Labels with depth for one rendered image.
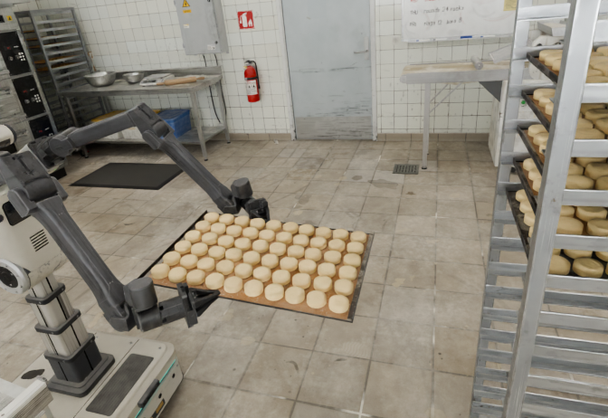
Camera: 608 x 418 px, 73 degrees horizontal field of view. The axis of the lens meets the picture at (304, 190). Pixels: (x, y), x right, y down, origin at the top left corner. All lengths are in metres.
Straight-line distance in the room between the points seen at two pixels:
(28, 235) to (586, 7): 1.68
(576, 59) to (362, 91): 4.35
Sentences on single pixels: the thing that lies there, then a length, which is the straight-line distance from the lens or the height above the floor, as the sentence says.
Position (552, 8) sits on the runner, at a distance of 1.18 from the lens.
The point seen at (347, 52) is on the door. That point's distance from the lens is 4.96.
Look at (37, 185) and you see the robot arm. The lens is 1.19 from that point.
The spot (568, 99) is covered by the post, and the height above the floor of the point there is 1.50.
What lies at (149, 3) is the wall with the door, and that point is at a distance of 5.88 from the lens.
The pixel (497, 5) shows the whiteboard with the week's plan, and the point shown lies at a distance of 4.82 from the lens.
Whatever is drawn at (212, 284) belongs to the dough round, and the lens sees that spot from 1.15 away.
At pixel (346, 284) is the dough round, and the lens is 1.11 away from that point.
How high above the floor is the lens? 1.68
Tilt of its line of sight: 25 degrees down
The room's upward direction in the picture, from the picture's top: 6 degrees counter-clockwise
